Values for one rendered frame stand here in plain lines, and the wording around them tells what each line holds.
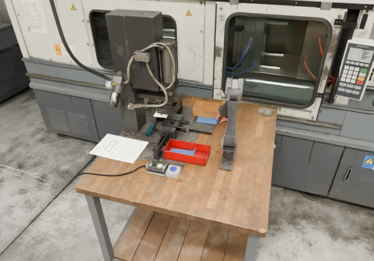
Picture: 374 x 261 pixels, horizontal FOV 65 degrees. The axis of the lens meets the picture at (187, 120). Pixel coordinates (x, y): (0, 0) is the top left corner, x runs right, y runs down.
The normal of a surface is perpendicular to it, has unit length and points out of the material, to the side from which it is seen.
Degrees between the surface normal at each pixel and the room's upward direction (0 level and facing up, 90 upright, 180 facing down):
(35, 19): 90
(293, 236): 0
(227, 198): 0
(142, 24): 90
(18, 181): 0
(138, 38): 90
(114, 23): 90
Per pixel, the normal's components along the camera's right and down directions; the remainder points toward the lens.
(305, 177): -0.34, 0.52
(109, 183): -0.02, -0.83
